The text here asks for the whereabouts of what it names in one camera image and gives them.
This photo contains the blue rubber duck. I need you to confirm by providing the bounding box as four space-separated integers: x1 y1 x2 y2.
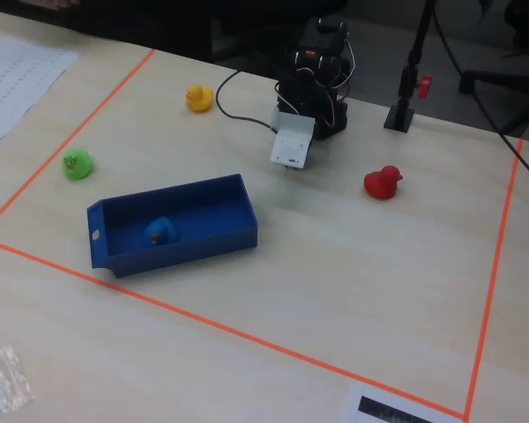
144 215 181 247

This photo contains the blue plastic box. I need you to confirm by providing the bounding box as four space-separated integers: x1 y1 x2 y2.
86 173 259 279

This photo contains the red rubber duck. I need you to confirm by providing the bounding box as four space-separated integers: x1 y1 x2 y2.
363 165 404 201

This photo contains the yellow rubber duck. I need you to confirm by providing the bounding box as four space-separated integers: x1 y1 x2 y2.
185 84 214 114

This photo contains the green rubber duck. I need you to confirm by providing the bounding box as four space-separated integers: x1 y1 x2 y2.
62 148 95 182

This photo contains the orange tape strip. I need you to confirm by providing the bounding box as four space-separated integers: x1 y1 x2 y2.
0 48 158 234
0 236 467 419
463 138 525 419

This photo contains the red clamp knob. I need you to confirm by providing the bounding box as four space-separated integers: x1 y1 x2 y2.
416 73 434 99

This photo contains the white paper with black stripe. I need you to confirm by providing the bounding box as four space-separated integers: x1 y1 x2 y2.
339 382 466 423

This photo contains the black office chair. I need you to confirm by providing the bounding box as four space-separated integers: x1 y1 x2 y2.
458 0 529 138

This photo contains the white printed paper sheet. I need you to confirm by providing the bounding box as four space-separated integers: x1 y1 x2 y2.
0 35 81 154

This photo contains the clear plastic bag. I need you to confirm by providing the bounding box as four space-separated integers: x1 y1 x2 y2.
0 345 36 419

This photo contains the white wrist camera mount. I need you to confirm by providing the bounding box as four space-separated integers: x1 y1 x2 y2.
269 110 317 171

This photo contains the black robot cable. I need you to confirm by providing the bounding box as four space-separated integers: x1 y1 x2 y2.
214 69 279 133

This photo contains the black camera stand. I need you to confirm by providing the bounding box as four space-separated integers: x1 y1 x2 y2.
383 0 440 133

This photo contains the black stand cable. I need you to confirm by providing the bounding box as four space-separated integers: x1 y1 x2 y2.
432 8 529 190

